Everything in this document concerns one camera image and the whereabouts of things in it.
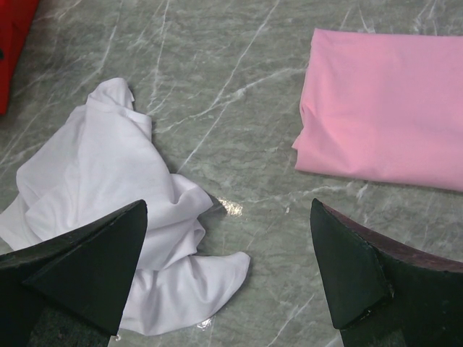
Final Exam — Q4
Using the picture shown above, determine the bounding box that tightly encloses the folded pink t-shirt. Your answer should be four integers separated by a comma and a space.
293, 29, 462, 191

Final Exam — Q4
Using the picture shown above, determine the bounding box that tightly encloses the white t-shirt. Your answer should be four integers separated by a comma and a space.
0, 77, 252, 338

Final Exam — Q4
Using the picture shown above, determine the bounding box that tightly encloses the red plastic bin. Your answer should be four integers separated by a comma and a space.
0, 0, 39, 115

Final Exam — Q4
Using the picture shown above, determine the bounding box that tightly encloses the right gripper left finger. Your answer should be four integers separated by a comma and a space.
1, 200, 148, 346

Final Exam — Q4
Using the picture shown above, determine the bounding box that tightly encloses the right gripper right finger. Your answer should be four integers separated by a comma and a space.
310, 199, 462, 346

